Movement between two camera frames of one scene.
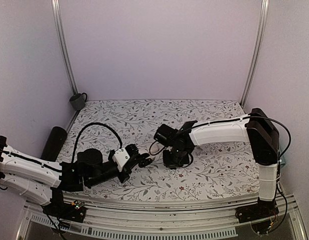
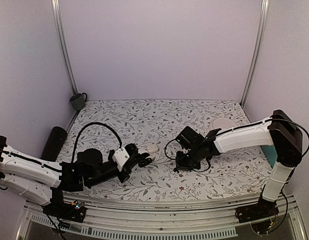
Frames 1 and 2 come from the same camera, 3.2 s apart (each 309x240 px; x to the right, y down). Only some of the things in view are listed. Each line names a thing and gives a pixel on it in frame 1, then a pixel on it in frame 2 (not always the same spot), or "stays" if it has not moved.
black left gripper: x=128 y=167 stays
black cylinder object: x=54 y=142 stays
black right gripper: x=168 y=164 → x=180 y=165
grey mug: x=77 y=101 stays
